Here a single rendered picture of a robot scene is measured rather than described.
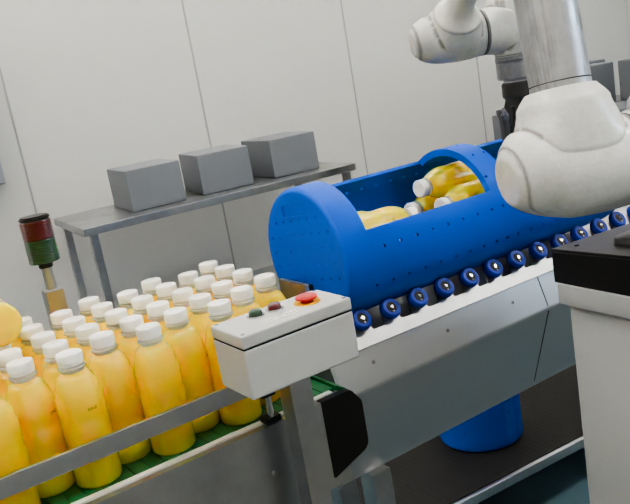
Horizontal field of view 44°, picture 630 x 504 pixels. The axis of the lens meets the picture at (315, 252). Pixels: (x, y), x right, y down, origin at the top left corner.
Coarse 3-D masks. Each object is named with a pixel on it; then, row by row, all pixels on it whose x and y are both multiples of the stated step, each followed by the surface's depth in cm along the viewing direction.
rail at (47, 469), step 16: (192, 400) 124; (208, 400) 125; (224, 400) 127; (160, 416) 121; (176, 416) 122; (192, 416) 124; (112, 432) 117; (128, 432) 118; (144, 432) 120; (160, 432) 121; (80, 448) 114; (96, 448) 116; (112, 448) 117; (32, 464) 111; (48, 464) 112; (64, 464) 113; (80, 464) 115; (0, 480) 108; (16, 480) 110; (32, 480) 111; (0, 496) 109
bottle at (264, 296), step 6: (258, 288) 141; (264, 288) 141; (270, 288) 141; (258, 294) 142; (264, 294) 141; (270, 294) 141; (276, 294) 141; (282, 294) 142; (258, 300) 141; (264, 300) 140; (270, 300) 140; (276, 300) 141; (282, 300) 141; (264, 306) 140
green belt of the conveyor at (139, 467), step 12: (312, 384) 143; (324, 384) 142; (336, 384) 143; (264, 408) 136; (276, 408) 135; (204, 432) 131; (216, 432) 130; (228, 432) 129; (204, 444) 127; (156, 456) 125; (168, 456) 125; (132, 468) 123; (144, 468) 122; (120, 480) 119; (72, 492) 118; (84, 492) 118
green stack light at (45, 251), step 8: (40, 240) 161; (48, 240) 162; (32, 248) 161; (40, 248) 161; (48, 248) 162; (56, 248) 164; (32, 256) 162; (40, 256) 161; (48, 256) 162; (56, 256) 164; (32, 264) 162; (40, 264) 162
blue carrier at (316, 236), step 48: (480, 144) 194; (288, 192) 156; (336, 192) 152; (384, 192) 183; (288, 240) 161; (336, 240) 147; (384, 240) 151; (432, 240) 158; (480, 240) 166; (528, 240) 179; (336, 288) 151; (384, 288) 155
